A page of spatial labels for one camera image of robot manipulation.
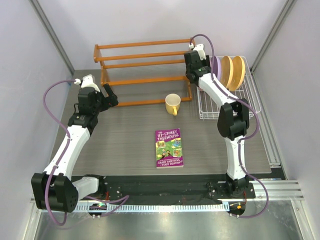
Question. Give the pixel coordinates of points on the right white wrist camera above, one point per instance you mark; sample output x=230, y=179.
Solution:
x=199, y=48

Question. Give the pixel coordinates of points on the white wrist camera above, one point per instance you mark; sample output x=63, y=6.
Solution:
x=87, y=81
x=199, y=48

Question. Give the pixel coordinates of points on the back yellow plate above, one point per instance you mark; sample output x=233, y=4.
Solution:
x=239, y=69

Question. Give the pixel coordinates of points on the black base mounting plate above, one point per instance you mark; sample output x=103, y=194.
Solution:
x=167, y=190

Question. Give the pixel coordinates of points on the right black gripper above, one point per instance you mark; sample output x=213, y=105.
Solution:
x=207, y=62

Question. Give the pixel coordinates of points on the yellow mug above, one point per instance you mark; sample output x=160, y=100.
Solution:
x=172, y=103

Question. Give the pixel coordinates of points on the orange wooden shelf rack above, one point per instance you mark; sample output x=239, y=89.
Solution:
x=145, y=71

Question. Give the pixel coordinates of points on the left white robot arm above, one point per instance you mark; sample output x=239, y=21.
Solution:
x=53, y=187

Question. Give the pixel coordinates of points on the yellow plate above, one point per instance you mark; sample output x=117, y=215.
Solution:
x=239, y=69
x=227, y=69

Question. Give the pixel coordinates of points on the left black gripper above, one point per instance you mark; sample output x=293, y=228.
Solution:
x=112, y=100

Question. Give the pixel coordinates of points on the front yellow plate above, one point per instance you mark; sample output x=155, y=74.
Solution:
x=227, y=69

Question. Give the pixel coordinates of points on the white slotted cable duct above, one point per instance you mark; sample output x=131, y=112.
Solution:
x=126, y=208

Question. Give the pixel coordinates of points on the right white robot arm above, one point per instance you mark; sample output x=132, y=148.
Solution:
x=233, y=120

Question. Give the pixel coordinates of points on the purple treehouse book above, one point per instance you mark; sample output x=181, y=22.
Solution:
x=168, y=148

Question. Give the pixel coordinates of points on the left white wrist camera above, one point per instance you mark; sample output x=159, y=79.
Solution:
x=87, y=81

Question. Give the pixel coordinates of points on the purple plate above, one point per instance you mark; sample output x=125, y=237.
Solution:
x=217, y=67

